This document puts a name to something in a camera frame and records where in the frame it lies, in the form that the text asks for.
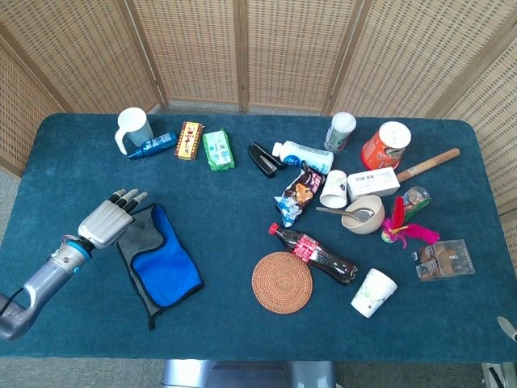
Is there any cola bottle with red label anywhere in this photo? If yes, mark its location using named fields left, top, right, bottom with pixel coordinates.
left=268, top=222, right=359, bottom=286

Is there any beige bowl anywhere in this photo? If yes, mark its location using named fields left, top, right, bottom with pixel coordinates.
left=341, top=195, right=386, bottom=235

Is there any beige spoon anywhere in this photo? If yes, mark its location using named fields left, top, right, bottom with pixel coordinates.
left=315, top=206, right=376, bottom=223

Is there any woven bamboo screen panel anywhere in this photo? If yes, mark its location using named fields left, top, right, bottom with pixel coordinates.
left=0, top=44, right=65, bottom=179
left=442, top=36, right=517, bottom=259
left=322, top=0, right=517, bottom=120
left=119, top=0, right=248, bottom=112
left=237, top=0, right=367, bottom=114
left=0, top=0, right=169, bottom=116

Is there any black stapler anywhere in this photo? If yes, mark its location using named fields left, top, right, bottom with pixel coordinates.
left=247, top=141, right=287, bottom=179

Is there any clear plastic snack box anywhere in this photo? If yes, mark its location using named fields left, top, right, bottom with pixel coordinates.
left=411, top=238, right=476, bottom=283

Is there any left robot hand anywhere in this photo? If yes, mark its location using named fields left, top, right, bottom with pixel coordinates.
left=77, top=188, right=149, bottom=249

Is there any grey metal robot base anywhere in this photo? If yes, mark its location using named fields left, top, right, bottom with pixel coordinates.
left=160, top=359, right=337, bottom=388

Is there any white equipment with black cable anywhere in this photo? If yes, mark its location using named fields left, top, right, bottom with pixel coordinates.
left=481, top=362, right=517, bottom=388

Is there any wooden handled brush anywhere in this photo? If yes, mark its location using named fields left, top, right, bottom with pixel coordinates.
left=395, top=147, right=461, bottom=183

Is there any paper cup with green print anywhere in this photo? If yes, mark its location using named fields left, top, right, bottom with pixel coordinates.
left=350, top=268, right=398, bottom=319

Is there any blue spray bottle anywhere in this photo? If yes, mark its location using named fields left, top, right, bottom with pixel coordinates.
left=127, top=130, right=179, bottom=161

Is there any green wet wipes pack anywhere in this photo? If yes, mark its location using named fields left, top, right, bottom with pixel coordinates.
left=202, top=129, right=236, bottom=172

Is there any white mug with handle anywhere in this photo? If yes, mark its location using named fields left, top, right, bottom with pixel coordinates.
left=114, top=107, right=155, bottom=155

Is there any white cardboard box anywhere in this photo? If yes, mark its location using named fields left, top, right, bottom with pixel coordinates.
left=347, top=167, right=401, bottom=202

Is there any orange instant noodle cup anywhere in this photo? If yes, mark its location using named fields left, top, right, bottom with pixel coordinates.
left=361, top=120, right=412, bottom=171

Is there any white and green canister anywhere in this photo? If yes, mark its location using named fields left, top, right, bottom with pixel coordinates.
left=324, top=112, right=357, bottom=153

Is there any brown and blue snack bag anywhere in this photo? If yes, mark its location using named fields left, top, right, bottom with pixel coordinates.
left=273, top=160, right=326, bottom=229

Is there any small clear wrapped jar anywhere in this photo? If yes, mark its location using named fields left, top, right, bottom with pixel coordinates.
left=402, top=186, right=431, bottom=221

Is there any red and yellow box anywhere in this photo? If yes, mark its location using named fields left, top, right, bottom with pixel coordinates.
left=174, top=120, right=204, bottom=161

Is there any pink feather shuttlecock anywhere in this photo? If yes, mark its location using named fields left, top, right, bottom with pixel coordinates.
left=381, top=196, right=440, bottom=249

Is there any small white paper cup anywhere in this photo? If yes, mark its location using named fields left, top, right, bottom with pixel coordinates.
left=319, top=169, right=349, bottom=209

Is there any blue carpet table cover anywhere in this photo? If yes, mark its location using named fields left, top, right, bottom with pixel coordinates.
left=0, top=112, right=517, bottom=363

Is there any round woven rattan coaster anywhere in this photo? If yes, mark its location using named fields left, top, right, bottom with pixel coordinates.
left=251, top=251, right=314, bottom=315

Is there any grey and blue cloth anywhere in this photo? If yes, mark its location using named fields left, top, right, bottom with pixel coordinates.
left=116, top=203, right=205, bottom=331

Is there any white bottle with blue label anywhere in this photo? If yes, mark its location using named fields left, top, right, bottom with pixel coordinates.
left=271, top=140, right=335, bottom=175

